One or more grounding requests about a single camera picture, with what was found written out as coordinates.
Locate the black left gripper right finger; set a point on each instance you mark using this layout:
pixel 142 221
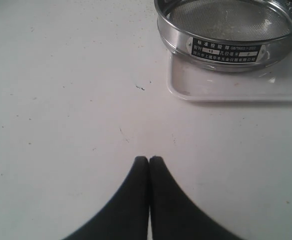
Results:
pixel 173 215

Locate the white plastic tray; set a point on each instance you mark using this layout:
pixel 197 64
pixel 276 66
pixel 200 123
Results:
pixel 191 83

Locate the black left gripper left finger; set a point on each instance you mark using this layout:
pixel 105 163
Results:
pixel 126 215

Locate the round stainless steel sieve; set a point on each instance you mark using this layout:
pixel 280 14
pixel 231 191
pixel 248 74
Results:
pixel 227 35

